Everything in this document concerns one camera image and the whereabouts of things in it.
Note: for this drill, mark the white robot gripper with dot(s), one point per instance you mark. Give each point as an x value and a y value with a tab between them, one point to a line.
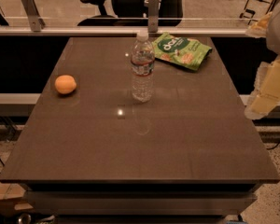
279	32

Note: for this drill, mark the clear plastic water bottle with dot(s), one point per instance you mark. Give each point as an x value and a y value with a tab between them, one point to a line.
142	64

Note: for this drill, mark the green snack bag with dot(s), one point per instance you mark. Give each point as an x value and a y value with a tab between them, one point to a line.
186	52

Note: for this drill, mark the brown table with drawer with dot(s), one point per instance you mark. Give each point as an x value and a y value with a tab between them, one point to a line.
188	152

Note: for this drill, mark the black office chair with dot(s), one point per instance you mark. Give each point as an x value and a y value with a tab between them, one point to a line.
133	13

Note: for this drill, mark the orange fruit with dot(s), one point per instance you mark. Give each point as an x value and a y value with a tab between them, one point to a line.
65	84

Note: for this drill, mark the wooden stool frame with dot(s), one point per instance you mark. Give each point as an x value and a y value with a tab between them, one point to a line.
254	9

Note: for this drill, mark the middle metal rail bracket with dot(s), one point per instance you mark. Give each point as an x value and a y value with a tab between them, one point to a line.
153	15

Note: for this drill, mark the metal rail bracket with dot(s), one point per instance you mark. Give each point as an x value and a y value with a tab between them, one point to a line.
35	21
153	15

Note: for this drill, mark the left metal rail bracket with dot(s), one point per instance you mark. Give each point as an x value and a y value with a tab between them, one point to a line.
35	21

